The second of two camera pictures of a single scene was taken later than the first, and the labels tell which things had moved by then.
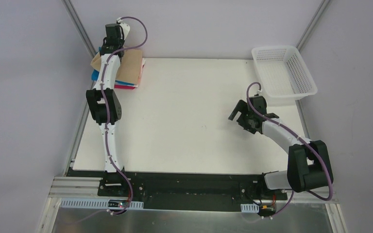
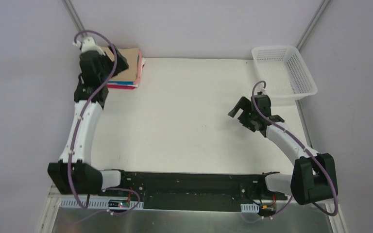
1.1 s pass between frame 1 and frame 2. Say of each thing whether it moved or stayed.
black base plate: stayed
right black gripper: stayed
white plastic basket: stayed
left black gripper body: moved
